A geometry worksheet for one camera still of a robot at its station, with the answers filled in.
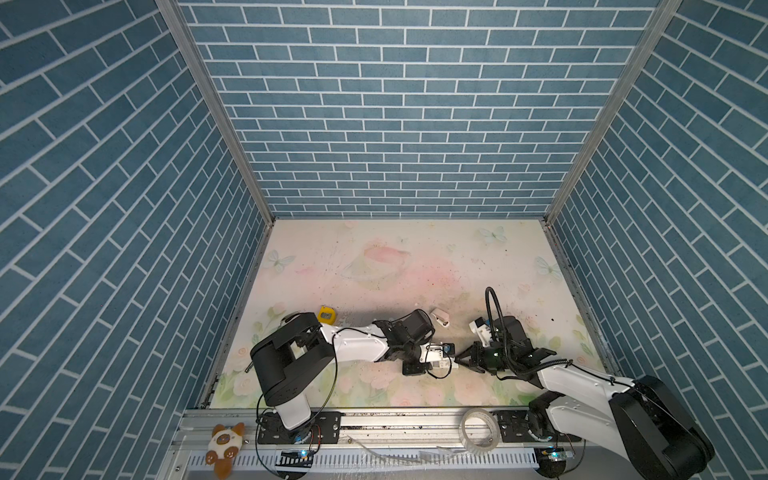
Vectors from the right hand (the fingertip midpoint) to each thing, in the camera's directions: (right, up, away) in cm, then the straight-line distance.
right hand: (453, 357), depth 83 cm
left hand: (-7, -2, +2) cm, 7 cm away
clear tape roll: (+5, -16, -8) cm, 19 cm away
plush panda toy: (-56, -15, -14) cm, 60 cm away
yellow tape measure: (-38, +10, +8) cm, 40 cm away
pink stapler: (-2, +10, +7) cm, 12 cm away
